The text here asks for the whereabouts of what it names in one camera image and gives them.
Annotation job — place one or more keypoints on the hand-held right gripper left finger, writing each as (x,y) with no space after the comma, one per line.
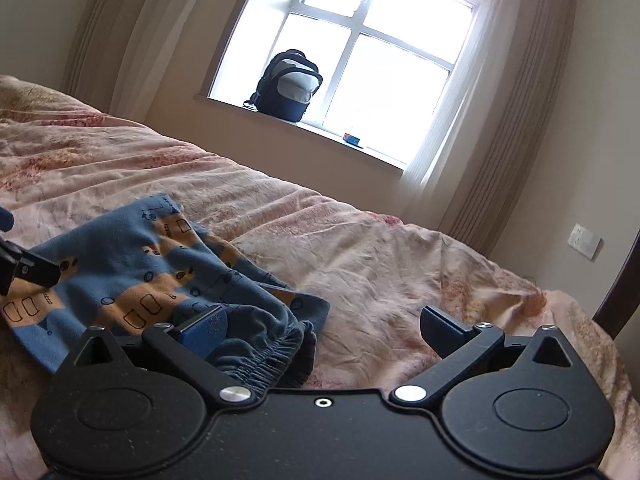
(202,334)

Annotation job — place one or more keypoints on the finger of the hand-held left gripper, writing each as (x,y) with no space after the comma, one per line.
(5,220)
(30,267)

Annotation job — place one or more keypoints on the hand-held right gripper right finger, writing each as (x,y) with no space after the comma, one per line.
(440,332)

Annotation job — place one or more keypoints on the blue and orange printed pants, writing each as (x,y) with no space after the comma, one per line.
(115,260)

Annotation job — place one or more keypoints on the pink floral blanket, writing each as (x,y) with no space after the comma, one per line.
(375,270)

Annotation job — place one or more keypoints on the dark wooden headboard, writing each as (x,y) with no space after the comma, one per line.
(617,300)

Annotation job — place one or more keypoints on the small blue box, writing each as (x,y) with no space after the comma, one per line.
(352,138)

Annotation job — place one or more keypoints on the white framed window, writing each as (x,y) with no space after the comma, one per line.
(400,75)

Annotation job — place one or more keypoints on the dark blue grey backpack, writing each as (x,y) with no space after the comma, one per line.
(292,85)

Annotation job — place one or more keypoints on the white wall socket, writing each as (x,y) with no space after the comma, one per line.
(585,241)

